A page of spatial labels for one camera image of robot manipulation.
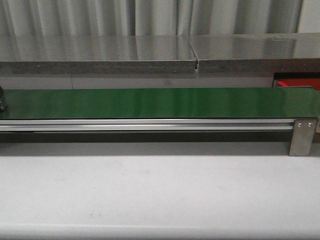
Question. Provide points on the red mushroom push button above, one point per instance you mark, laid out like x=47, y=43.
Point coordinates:
x=3, y=103

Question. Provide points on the green conveyor belt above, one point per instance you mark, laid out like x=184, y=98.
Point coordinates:
x=148, y=103

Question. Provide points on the grey stone counter slab left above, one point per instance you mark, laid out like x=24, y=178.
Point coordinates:
x=84, y=55

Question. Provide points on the grey stone counter slab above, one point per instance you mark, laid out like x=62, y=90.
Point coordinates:
x=84, y=55
x=257, y=53

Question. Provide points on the grey stone counter slab right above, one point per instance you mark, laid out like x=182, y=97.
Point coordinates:
x=257, y=53

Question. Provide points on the red plastic tray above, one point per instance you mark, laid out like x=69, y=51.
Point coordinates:
x=300, y=82

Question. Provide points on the white pleated curtain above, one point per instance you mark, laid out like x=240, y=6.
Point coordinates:
x=147, y=17

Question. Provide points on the steel conveyor support bracket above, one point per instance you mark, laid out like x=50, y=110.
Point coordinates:
x=302, y=137

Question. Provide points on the aluminium conveyor frame rail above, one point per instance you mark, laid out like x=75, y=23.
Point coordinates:
x=169, y=124

